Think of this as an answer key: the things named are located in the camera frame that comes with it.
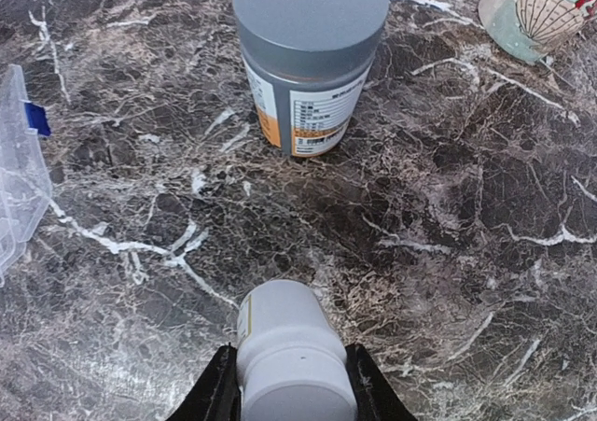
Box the clear plastic pill organizer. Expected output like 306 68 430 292
1 64 52 276

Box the small white pill bottle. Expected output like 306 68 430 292
236 280 358 421

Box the orange pill bottle grey cap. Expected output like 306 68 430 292
232 0 389 158

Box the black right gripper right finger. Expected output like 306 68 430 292
345 344 417 421

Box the cream floral ceramic mug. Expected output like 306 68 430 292
478 0 596 64

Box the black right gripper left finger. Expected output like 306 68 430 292
167 344 241 421

